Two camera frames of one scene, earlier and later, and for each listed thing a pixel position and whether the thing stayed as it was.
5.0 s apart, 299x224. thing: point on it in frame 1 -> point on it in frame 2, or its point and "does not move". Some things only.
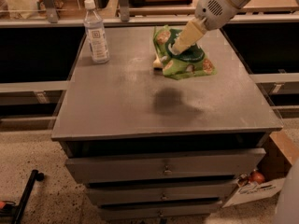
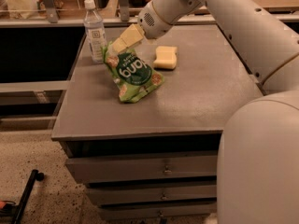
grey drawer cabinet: (150, 148) does not move
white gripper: (212, 7) -> (151, 22)
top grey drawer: (173, 164) does not move
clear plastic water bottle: (95, 35) does not move
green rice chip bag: (190, 63) -> (134, 78)
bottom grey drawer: (158, 209) does not move
